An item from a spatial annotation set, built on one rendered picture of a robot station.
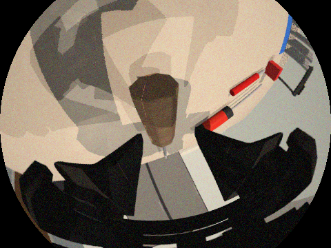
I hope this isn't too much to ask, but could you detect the blue flat strip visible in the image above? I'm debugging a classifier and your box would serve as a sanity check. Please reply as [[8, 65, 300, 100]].
[[279, 14, 292, 54]]

